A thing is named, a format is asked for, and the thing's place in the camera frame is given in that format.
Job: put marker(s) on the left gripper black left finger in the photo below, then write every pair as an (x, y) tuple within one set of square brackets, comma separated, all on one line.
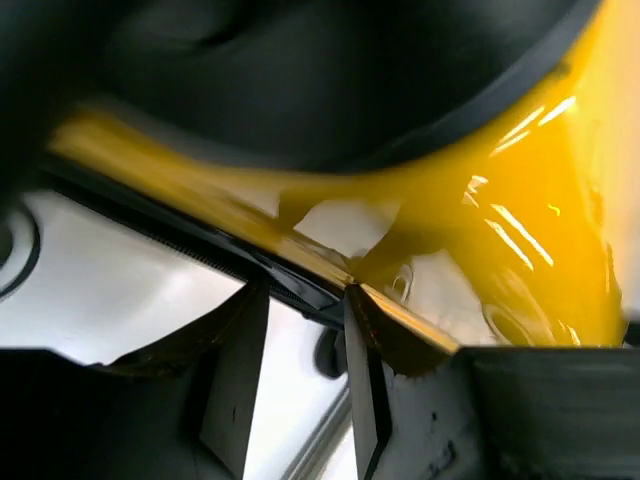
[(178, 408)]

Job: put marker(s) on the yellow suitcase with grey lining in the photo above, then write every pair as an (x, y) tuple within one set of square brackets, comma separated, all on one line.
[(472, 165)]

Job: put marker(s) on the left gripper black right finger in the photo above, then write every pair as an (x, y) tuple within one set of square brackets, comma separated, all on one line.
[(486, 412)]

